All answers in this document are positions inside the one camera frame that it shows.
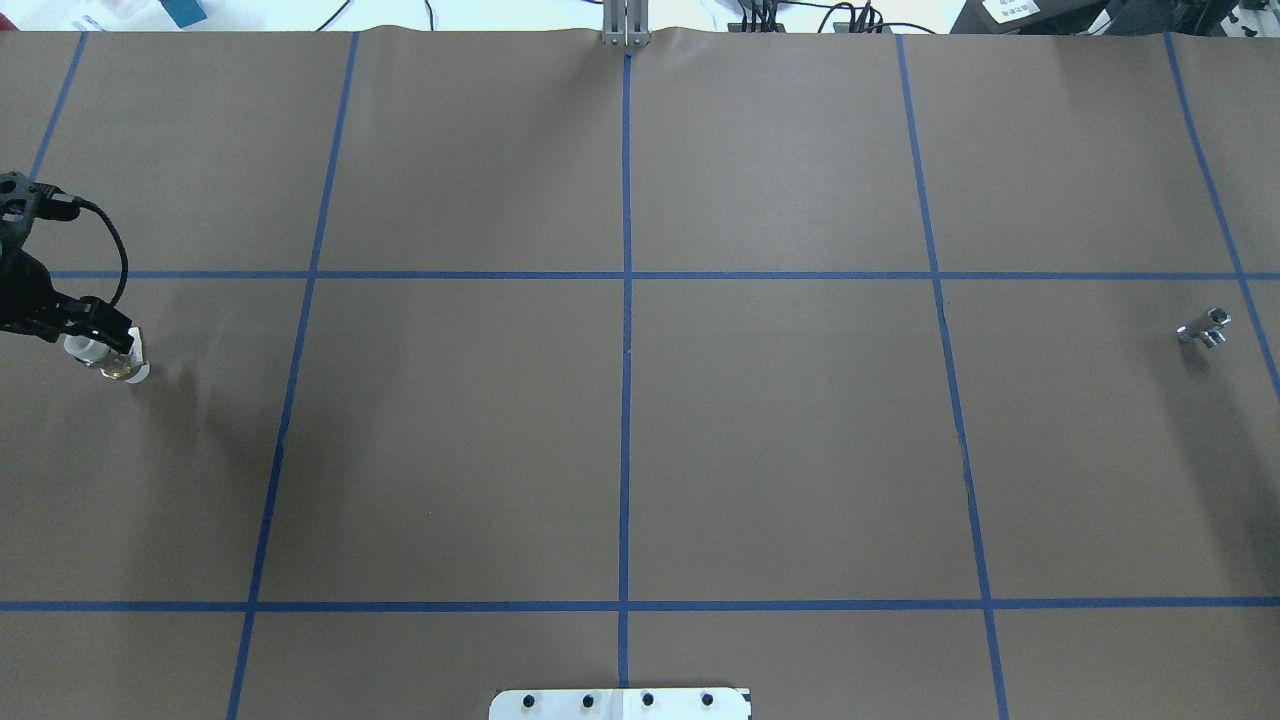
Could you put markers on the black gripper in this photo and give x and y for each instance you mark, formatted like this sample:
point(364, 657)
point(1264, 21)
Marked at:
point(22, 290)

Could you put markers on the white PPR pipe fitting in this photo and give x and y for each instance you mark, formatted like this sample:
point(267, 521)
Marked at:
point(130, 366)

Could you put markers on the chrome metal angle valve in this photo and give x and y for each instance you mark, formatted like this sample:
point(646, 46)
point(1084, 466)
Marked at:
point(1207, 328)

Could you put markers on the aluminium frame post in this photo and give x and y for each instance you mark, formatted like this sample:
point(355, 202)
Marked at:
point(625, 23)

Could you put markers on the white pedestal base plate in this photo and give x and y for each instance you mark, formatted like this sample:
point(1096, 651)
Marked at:
point(623, 703)

